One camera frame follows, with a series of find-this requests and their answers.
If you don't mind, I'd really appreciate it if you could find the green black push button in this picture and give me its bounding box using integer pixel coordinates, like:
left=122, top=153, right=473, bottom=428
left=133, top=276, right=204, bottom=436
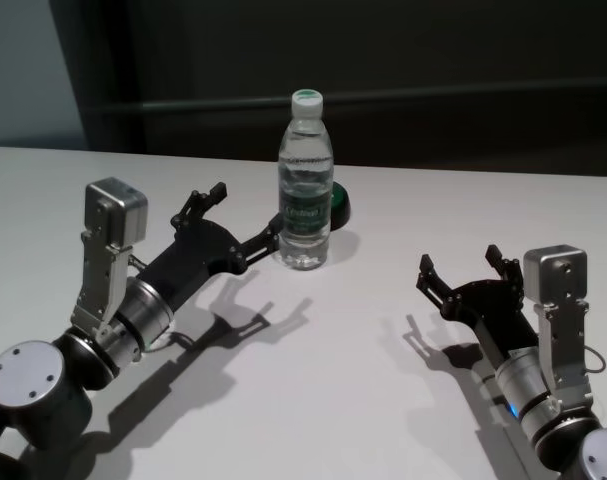
left=329, top=182, right=354, bottom=233

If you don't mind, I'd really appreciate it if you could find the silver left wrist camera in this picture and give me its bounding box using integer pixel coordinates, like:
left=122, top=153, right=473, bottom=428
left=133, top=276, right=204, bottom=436
left=71, top=178, right=150, bottom=347

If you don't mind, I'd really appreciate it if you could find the dark wide vertical post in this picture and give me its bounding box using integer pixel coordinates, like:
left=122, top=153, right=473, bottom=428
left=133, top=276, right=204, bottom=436
left=85, top=0, right=147, bottom=154

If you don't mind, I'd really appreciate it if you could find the black camera cable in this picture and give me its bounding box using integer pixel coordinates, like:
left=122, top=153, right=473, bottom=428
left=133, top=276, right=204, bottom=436
left=584, top=343, right=607, bottom=375
left=126, top=253, right=197, bottom=352

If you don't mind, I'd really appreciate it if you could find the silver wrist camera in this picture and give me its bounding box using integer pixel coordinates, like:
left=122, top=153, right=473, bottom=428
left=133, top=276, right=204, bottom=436
left=522, top=244, right=593, bottom=402
left=71, top=178, right=150, bottom=347

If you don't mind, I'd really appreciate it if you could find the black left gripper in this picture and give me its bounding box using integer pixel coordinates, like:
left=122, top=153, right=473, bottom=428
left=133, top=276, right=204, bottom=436
left=137, top=182, right=287, bottom=312

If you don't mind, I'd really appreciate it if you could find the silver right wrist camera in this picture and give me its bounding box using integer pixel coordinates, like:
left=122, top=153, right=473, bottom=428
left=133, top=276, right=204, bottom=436
left=522, top=244, right=593, bottom=402

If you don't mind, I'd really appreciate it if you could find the thin grey horizontal rail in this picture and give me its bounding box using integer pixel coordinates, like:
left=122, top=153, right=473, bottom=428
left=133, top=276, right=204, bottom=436
left=85, top=94, right=607, bottom=114

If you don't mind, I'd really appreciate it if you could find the clear water bottle green label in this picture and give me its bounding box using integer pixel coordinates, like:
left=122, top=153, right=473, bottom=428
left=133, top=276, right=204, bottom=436
left=277, top=89, right=335, bottom=272

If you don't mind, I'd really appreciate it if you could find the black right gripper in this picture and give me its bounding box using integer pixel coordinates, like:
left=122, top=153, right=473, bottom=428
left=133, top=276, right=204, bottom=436
left=415, top=244, right=541, bottom=365

